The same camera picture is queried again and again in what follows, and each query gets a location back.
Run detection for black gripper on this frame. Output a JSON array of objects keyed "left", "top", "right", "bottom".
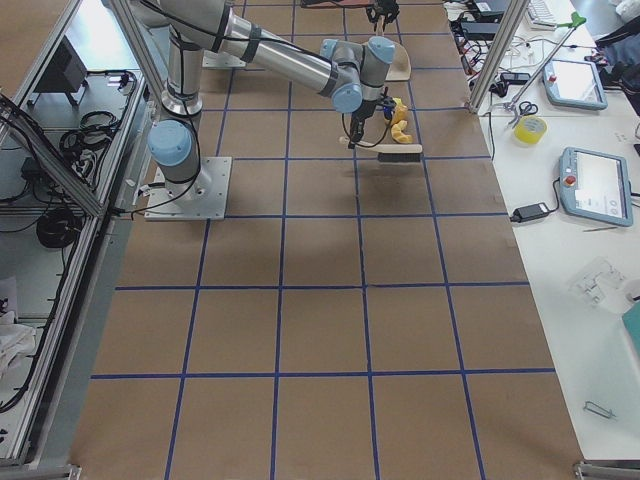
[
  {"left": 348, "top": 100, "right": 378, "bottom": 148},
  {"left": 365, "top": 0, "right": 400, "bottom": 24}
]

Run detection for white hand brush black bristles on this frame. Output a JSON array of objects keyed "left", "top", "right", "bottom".
[{"left": 338, "top": 136, "right": 423, "bottom": 163}]

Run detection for orange peel trash piece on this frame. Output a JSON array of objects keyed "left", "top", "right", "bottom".
[{"left": 390, "top": 120, "right": 413, "bottom": 145}]

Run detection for beige plastic dustpan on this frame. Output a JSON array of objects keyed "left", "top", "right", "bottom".
[{"left": 386, "top": 37, "right": 412, "bottom": 82}]

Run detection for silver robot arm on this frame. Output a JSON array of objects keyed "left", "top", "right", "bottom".
[{"left": 135, "top": 1, "right": 395, "bottom": 148}]

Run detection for yellow tape roll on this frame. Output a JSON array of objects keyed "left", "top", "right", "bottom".
[{"left": 513, "top": 115, "right": 547, "bottom": 145}]

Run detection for black power adapter brick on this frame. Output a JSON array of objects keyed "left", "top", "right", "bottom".
[{"left": 510, "top": 202, "right": 551, "bottom": 223}]

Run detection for far teach pendant tablet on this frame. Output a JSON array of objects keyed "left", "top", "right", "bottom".
[{"left": 542, "top": 59, "right": 608, "bottom": 111}]

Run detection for teach pendant tablet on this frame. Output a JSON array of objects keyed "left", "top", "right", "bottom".
[
  {"left": 559, "top": 147, "right": 634, "bottom": 227},
  {"left": 542, "top": 59, "right": 608, "bottom": 111}
]

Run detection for near teach pendant tablet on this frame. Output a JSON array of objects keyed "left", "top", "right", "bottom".
[{"left": 559, "top": 147, "right": 634, "bottom": 227}]

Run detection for clear plastic bag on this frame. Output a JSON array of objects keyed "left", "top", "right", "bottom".
[{"left": 567, "top": 256, "right": 633, "bottom": 314}]

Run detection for black monitor on shelf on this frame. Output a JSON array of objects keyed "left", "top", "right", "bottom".
[{"left": 27, "top": 36, "right": 88, "bottom": 107}]

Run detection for aluminium frame post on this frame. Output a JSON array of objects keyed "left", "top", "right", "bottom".
[{"left": 466, "top": 0, "right": 528, "bottom": 114}]

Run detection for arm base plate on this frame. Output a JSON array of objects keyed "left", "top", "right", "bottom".
[
  {"left": 143, "top": 157, "right": 232, "bottom": 221},
  {"left": 202, "top": 50, "right": 247, "bottom": 70}
]

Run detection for black handled scissors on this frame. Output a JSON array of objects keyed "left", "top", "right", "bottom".
[{"left": 503, "top": 100, "right": 538, "bottom": 117}]

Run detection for green handled grabber stick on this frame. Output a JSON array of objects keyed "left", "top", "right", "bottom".
[{"left": 503, "top": 11, "right": 587, "bottom": 127}]

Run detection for coiled black cable bundle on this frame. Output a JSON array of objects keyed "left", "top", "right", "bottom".
[{"left": 35, "top": 207, "right": 81, "bottom": 251}]

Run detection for metal wire clip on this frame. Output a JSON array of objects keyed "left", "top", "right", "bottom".
[{"left": 583, "top": 400, "right": 616, "bottom": 420}]

